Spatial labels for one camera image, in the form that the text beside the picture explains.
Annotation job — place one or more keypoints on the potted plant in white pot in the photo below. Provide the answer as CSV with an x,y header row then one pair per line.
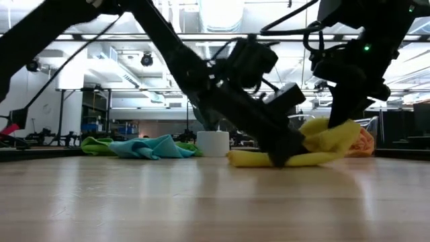
x,y
213,142

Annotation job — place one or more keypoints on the black ceiling spotlight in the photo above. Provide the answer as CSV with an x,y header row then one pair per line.
x,y
146,60
319,84
32,65

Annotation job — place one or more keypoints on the black overhead light bar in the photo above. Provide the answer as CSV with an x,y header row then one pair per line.
x,y
134,37

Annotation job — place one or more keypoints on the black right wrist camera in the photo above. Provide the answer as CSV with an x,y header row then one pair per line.
x,y
331,72

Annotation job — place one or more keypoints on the black shelving unit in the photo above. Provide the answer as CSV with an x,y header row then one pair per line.
x,y
95,111

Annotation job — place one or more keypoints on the small black tilted monitor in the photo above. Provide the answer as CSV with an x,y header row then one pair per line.
x,y
20,117

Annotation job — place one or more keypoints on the blue microfiber towel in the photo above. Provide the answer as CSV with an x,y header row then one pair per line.
x,y
151,146

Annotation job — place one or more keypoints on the clear plastic basket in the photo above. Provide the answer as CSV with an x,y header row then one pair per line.
x,y
371,122

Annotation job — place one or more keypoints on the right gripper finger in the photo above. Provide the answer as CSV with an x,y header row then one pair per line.
x,y
346,107

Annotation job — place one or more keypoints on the silver ventilation duct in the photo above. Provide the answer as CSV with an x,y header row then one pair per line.
x,y
220,13

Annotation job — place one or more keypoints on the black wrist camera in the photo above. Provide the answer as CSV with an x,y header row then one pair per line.
x,y
331,72
285,97

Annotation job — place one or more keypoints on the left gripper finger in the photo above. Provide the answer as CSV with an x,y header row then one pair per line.
x,y
299,144
280,149

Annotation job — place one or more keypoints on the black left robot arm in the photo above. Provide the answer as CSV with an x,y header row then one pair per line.
x,y
161,30

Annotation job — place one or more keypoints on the yellow microfiber towel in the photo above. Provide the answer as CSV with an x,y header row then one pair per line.
x,y
326,141

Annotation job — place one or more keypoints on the black background equipment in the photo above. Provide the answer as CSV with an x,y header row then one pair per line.
x,y
40,136

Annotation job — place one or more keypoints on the black background robot arm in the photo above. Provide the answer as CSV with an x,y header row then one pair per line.
x,y
184,136

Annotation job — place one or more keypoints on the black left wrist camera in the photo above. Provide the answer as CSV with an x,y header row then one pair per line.
x,y
285,97

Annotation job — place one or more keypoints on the orange microfiber towel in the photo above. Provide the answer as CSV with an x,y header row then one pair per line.
x,y
364,144

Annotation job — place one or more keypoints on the red flat object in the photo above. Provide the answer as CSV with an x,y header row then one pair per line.
x,y
9,129

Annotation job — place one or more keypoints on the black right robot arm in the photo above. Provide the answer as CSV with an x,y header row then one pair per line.
x,y
369,13

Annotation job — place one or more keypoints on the green microfiber towel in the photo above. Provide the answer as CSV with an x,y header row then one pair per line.
x,y
94,146

